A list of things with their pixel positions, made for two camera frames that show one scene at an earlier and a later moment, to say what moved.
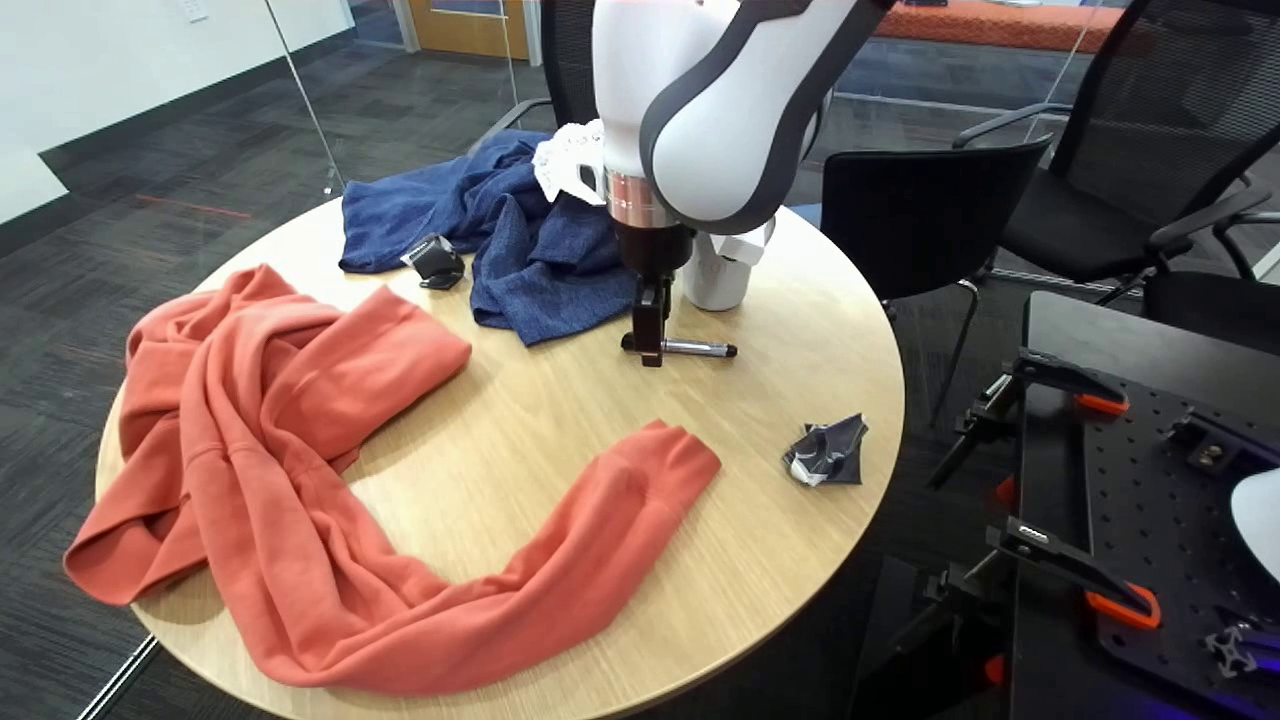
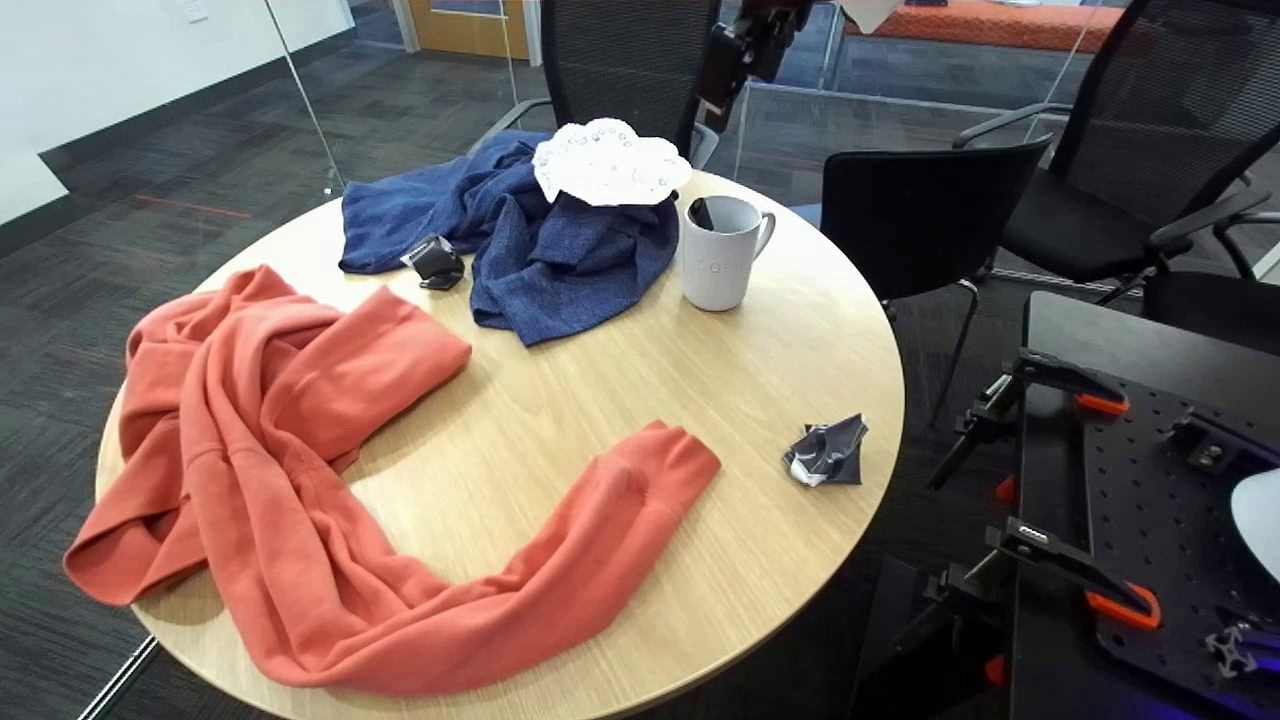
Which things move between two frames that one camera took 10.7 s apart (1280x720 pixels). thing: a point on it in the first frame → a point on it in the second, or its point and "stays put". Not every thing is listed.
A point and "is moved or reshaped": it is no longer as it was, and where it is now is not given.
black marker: [696, 348] is moved or reshaped
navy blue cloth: [538, 267] stays put
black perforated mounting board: [1157, 508] stays put
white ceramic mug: [720, 271] stays put
